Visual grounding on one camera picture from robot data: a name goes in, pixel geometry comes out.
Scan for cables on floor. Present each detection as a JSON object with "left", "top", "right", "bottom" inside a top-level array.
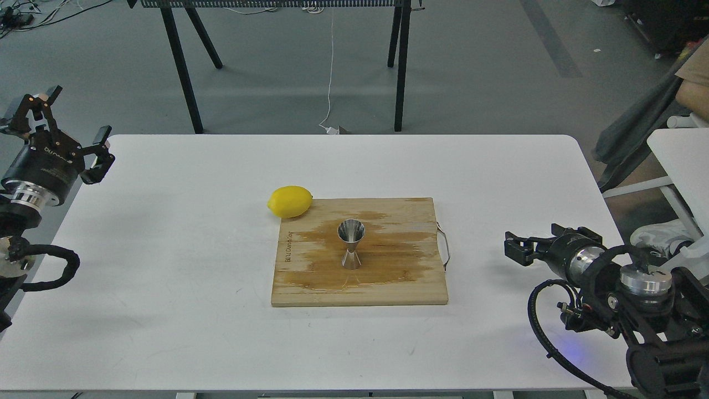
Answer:
[{"left": 0, "top": 0, "right": 114, "bottom": 40}]

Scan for white power cable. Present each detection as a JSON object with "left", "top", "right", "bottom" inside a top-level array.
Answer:
[{"left": 318, "top": 7, "right": 340, "bottom": 135}]

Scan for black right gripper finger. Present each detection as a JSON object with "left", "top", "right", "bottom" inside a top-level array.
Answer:
[
  {"left": 551, "top": 224, "right": 603, "bottom": 242},
  {"left": 504, "top": 232, "right": 549, "bottom": 266}
]

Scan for person in tan shirt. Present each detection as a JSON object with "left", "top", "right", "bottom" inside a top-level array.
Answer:
[{"left": 675, "top": 39, "right": 708, "bottom": 122}]

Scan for black metal frame table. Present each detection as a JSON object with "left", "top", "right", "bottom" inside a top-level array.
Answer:
[{"left": 126, "top": 1, "right": 414, "bottom": 134}]

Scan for white office chair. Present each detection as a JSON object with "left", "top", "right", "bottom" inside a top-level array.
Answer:
[{"left": 601, "top": 112, "right": 709, "bottom": 261}]

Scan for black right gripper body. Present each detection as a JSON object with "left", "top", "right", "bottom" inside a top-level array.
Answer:
[{"left": 544, "top": 233, "right": 607, "bottom": 286}]

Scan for grey jacket on chair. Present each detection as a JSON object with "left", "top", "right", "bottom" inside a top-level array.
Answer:
[{"left": 593, "top": 44, "right": 699, "bottom": 192}]

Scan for steel double jigger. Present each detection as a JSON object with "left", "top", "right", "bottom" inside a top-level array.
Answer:
[{"left": 337, "top": 219, "right": 366, "bottom": 270}]

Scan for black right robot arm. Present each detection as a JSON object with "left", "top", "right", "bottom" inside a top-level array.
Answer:
[{"left": 504, "top": 224, "right": 708, "bottom": 398}]

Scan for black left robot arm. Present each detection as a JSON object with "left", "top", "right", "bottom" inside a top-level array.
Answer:
[{"left": 1, "top": 86, "right": 116, "bottom": 330}]

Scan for wooden cutting board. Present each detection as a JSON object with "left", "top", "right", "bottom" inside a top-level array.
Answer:
[{"left": 271, "top": 197, "right": 449, "bottom": 306}]

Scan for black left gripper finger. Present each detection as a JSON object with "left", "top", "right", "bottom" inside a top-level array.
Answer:
[
  {"left": 79, "top": 126, "right": 116, "bottom": 185},
  {"left": 1, "top": 85, "right": 63, "bottom": 139}
]

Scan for yellow lemon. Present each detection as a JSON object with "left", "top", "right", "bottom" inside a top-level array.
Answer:
[{"left": 268, "top": 185, "right": 312, "bottom": 219}]

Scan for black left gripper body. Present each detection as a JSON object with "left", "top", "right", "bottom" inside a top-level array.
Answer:
[{"left": 2, "top": 130, "right": 85, "bottom": 206}]

